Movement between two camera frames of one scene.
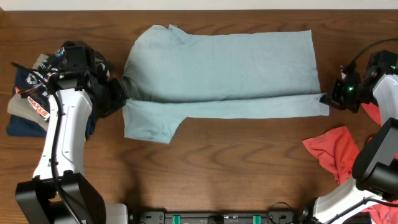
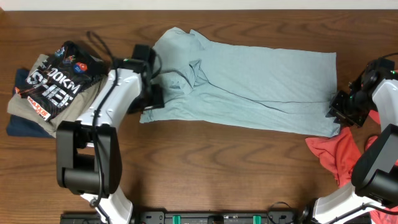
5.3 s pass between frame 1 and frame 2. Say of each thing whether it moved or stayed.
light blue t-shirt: moved
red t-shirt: stayed
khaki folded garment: stayed
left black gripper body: moved
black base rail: stayed
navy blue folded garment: stayed
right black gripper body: moved
